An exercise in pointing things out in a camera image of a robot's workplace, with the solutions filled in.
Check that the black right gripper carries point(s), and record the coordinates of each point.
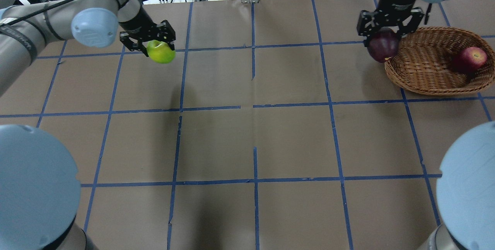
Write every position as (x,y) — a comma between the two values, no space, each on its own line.
(396,2)

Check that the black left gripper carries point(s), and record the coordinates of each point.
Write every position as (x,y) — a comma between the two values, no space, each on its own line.
(138,20)

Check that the green apple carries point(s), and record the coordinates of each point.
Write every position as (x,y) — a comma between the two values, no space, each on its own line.
(160,52)

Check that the dark red apple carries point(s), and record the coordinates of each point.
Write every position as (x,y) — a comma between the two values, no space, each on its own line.
(383,44)

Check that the red yellow apple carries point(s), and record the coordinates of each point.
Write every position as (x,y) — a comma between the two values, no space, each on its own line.
(469,60)

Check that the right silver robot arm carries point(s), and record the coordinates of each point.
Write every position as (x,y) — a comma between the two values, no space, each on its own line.
(465,191)

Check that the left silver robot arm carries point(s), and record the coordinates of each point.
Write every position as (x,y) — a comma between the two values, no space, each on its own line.
(40,192)

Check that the brown wicker basket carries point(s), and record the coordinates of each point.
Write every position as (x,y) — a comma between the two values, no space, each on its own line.
(424,57)

